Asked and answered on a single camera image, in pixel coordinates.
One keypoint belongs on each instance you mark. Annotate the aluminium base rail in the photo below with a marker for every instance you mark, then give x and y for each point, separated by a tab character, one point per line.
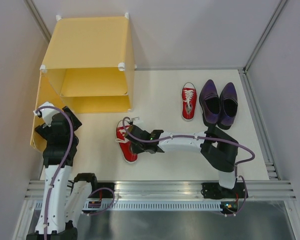
191	190

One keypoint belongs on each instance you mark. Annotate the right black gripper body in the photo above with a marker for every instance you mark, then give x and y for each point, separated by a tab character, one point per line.
138	147

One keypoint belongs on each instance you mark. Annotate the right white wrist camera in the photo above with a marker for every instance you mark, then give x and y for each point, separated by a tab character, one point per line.
136	121

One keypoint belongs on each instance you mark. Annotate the aluminium frame post right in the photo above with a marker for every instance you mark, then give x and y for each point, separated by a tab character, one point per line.
258	121

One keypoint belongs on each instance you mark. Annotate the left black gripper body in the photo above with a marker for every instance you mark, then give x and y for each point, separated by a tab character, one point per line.
76	123

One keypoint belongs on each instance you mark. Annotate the white slotted cable duct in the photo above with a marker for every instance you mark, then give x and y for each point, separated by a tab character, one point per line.
158	205

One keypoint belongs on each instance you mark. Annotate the aluminium frame post left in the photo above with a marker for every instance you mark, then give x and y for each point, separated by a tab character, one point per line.
38	19

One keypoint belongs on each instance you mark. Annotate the purple leather loafer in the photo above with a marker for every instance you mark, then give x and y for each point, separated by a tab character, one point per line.
229	106
210	104

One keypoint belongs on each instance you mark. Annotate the aluminium frame post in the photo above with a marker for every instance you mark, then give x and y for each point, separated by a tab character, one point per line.
38	19
258	121

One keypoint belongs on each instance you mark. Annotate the yellow plastic shoe cabinet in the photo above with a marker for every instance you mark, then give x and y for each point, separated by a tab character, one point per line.
89	65

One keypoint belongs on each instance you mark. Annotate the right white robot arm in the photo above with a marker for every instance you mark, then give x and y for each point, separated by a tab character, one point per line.
217	148

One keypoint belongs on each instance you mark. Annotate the red canvas sneaker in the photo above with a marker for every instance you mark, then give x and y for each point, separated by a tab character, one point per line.
125	144
189	99

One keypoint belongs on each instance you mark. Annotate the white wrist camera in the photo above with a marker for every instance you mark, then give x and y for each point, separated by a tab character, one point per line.
46	112
136	121

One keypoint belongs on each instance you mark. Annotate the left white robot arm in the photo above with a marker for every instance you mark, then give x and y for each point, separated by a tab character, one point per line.
60	211

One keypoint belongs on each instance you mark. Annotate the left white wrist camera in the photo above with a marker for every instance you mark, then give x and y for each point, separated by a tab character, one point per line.
46	112

